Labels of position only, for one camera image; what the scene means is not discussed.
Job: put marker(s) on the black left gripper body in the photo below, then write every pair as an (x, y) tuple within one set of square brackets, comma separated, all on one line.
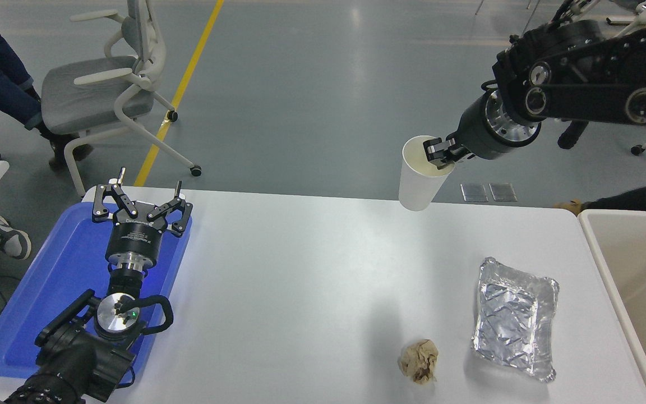
[(132, 238)]

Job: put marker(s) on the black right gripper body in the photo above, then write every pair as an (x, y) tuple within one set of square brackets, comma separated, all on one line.
[(477, 134)]

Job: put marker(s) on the white paper cup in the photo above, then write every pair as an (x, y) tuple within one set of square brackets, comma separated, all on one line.
[(418, 185)]

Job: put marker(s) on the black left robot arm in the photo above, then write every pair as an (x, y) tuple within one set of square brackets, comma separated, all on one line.
[(76, 359)]

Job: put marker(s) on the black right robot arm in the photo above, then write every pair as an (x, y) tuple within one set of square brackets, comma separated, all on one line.
[(592, 84)]

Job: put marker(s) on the person's hand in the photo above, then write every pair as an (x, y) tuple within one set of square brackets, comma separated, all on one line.
[(571, 207)]

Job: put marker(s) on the metal floor plate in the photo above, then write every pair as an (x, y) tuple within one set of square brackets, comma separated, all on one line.
[(474, 192), (503, 192)]

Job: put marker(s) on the blue plastic tray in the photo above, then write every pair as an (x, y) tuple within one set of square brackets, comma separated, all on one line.
[(59, 280)]

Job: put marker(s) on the person's foot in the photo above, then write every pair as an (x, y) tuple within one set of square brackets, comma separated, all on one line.
[(6, 238)]

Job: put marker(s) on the grey white office chair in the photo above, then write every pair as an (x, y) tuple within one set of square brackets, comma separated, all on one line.
[(87, 92)]

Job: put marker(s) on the thin metal table legs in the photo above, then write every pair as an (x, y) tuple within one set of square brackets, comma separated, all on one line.
[(527, 25)]

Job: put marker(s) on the silver foil tray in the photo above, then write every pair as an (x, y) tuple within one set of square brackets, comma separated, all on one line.
[(516, 320)]

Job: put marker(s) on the crumpled tan paper ball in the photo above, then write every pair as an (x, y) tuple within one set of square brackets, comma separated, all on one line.
[(419, 362)]

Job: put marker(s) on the large pale bin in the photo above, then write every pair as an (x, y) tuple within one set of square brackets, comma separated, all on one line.
[(642, 269)]

